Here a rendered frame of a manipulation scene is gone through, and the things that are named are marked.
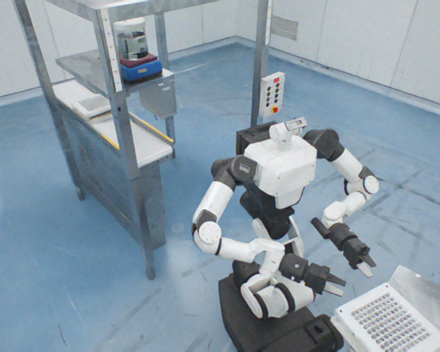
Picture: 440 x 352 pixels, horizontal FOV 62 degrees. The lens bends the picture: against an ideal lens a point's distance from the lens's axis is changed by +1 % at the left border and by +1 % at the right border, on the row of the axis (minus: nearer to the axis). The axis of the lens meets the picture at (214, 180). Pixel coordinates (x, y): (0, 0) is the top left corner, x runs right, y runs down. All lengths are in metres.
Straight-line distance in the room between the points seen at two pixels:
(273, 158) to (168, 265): 1.49
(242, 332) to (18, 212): 2.14
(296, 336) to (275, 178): 1.05
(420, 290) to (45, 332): 2.04
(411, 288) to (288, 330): 0.83
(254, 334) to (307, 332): 0.29
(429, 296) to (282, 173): 0.70
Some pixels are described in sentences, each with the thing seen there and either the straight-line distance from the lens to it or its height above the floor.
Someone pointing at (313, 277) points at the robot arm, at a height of 1.04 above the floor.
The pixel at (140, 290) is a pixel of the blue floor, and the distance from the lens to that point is 2.57.
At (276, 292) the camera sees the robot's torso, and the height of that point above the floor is 0.62.
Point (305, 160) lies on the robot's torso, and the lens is 1.46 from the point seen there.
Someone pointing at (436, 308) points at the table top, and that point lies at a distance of 1.60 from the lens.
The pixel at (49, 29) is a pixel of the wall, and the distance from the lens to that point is 5.35.
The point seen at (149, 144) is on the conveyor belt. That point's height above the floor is 0.91.
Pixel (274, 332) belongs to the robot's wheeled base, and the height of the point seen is 0.17.
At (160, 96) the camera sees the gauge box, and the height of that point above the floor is 1.25.
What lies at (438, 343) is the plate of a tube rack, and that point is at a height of 0.96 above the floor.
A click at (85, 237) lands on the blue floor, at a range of 3.01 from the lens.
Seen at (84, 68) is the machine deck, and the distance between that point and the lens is 2.14.
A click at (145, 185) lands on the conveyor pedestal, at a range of 2.34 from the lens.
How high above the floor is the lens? 2.06
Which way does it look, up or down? 38 degrees down
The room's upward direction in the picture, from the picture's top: 1 degrees counter-clockwise
